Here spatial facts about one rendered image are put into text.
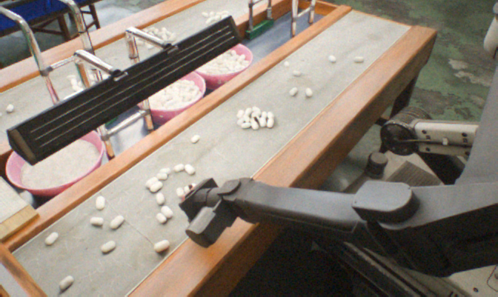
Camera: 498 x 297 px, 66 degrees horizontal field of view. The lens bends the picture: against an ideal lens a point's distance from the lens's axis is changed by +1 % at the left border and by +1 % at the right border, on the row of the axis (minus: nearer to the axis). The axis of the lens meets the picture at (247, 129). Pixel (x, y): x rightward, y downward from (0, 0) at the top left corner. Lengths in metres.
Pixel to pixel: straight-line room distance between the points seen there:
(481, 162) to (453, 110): 2.40
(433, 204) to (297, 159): 0.74
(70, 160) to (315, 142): 0.75
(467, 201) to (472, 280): 0.99
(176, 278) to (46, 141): 0.40
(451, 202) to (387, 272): 1.06
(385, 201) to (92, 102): 0.62
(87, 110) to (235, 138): 0.53
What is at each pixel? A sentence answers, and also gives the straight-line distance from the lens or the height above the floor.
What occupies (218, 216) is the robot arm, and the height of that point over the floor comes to 0.95.
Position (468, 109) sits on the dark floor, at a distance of 2.91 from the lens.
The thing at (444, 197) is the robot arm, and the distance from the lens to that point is 0.43.
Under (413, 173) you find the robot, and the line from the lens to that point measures 1.60.
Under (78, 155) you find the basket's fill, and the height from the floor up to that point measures 0.73.
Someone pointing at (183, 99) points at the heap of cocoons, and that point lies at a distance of 1.40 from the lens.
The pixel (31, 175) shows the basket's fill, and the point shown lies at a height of 0.73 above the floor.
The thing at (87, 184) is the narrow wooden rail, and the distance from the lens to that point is 1.15.
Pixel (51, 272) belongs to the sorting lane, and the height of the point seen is 0.74.
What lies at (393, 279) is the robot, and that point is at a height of 0.34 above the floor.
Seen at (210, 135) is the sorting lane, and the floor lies 0.74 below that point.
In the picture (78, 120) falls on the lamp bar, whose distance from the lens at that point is 0.84.
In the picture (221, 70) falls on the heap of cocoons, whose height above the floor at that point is 0.74.
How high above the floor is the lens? 1.56
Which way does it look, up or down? 41 degrees down
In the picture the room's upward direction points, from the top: straight up
